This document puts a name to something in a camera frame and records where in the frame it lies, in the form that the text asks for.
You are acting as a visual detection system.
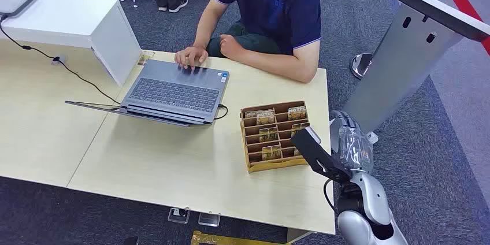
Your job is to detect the silver kiosk stand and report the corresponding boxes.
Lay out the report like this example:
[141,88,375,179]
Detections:
[341,0,490,145]

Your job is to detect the clear acrylic block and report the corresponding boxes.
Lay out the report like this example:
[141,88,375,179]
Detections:
[167,207,191,225]
[197,212,222,228]

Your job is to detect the person's right hand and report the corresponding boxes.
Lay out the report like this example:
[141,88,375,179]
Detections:
[174,46,209,70]

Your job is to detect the seated person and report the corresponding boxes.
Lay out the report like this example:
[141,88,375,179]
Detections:
[174,0,322,84]

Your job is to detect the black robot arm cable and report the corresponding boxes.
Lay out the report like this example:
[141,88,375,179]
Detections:
[323,178,340,214]

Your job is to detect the grey open laptop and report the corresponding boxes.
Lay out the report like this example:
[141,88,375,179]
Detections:
[64,59,231,128]

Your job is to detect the black laptop power cable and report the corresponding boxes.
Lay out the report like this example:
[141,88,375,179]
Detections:
[213,103,229,121]

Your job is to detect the person's left hand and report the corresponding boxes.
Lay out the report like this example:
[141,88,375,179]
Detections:
[218,34,247,61]

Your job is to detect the gold patterned sheet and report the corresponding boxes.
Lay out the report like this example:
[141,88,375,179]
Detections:
[190,230,292,245]

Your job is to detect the long black cable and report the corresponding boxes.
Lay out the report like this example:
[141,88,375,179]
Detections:
[0,15,122,106]

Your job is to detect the flat grey device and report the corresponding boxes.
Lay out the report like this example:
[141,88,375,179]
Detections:
[0,0,38,18]

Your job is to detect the brown cardboard card holder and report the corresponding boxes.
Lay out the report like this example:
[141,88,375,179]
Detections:
[240,100,311,174]

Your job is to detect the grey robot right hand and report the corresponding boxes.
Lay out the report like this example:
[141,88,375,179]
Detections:
[329,109,374,174]

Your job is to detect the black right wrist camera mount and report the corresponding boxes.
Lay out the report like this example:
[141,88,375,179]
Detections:
[290,126,352,184]

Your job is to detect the card lying flat on desk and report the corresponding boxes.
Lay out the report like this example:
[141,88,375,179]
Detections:
[137,50,156,66]

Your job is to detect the white box cabinet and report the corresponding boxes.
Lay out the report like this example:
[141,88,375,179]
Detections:
[0,0,143,87]

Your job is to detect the desk leg panel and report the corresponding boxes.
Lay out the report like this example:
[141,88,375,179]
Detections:
[285,228,316,245]

